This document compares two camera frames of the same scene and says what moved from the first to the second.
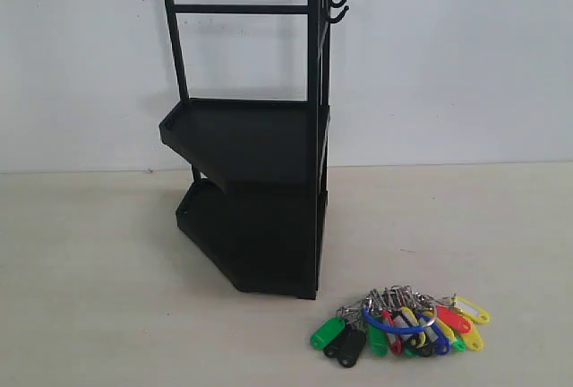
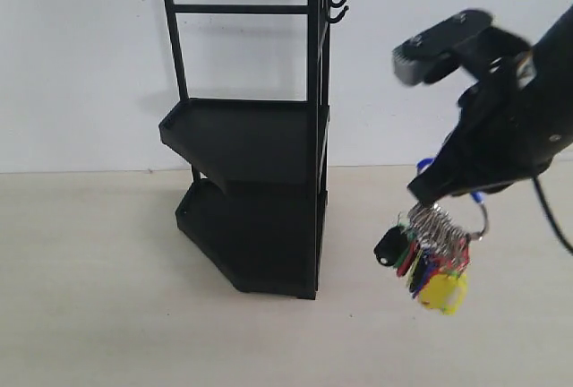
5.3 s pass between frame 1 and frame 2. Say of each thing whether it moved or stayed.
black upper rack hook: stayed
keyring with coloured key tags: moved
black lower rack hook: stayed
